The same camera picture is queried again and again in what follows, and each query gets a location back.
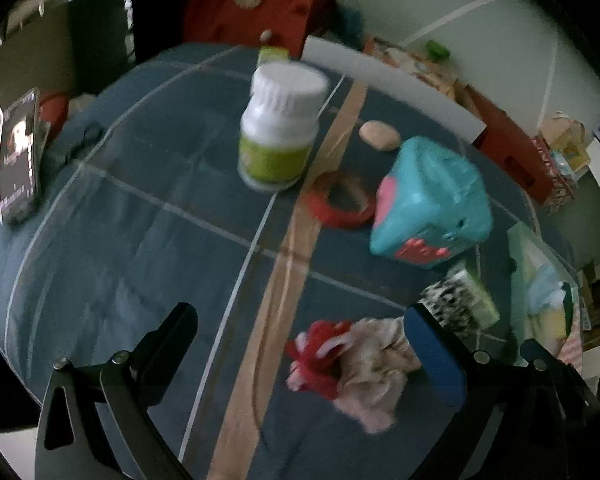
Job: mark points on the leopard print scrunchie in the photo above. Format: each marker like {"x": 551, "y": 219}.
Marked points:
{"x": 448, "y": 301}

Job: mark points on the red scrunchie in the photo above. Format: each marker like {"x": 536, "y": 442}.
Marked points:
{"x": 315, "y": 356}

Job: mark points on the beige gift bag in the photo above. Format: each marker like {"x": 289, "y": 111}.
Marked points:
{"x": 566, "y": 135}

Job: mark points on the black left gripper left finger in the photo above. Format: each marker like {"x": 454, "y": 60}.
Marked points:
{"x": 72, "y": 442}

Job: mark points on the white green pill bottle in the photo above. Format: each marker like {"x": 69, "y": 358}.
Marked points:
{"x": 280, "y": 124}

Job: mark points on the yellow green scrub sponge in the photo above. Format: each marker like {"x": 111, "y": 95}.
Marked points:
{"x": 556, "y": 313}

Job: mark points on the green tissue pack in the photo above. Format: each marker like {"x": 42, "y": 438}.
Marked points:
{"x": 272, "y": 55}
{"x": 478, "y": 300}

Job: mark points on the orange toy box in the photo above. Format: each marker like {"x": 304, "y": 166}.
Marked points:
{"x": 414, "y": 64}

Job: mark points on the white foam board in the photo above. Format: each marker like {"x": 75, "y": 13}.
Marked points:
{"x": 393, "y": 82}

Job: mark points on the red handbag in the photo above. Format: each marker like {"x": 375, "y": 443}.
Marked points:
{"x": 257, "y": 23}

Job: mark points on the teal square toy box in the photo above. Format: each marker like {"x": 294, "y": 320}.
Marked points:
{"x": 430, "y": 207}

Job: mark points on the pink beige cloth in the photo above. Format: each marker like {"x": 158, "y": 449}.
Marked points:
{"x": 374, "y": 373}

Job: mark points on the beige makeup sponge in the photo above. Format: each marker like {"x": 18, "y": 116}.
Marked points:
{"x": 380, "y": 136}

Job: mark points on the pink white fuzzy cloth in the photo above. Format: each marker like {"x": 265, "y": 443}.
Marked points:
{"x": 571, "y": 352}

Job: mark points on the blue plaid table cloth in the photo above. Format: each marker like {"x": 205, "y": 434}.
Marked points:
{"x": 144, "y": 208}

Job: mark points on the patterned gift box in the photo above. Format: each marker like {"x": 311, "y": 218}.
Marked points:
{"x": 563, "y": 182}

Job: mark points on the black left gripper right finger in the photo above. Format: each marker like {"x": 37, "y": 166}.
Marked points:
{"x": 544, "y": 405}

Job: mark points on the light blue cloth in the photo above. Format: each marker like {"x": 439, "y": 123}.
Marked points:
{"x": 546, "y": 280}

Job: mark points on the shallow teal cardboard tray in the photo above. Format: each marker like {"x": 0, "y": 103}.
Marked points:
{"x": 528, "y": 252}

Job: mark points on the red cardboard box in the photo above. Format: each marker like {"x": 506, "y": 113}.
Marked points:
{"x": 509, "y": 147}

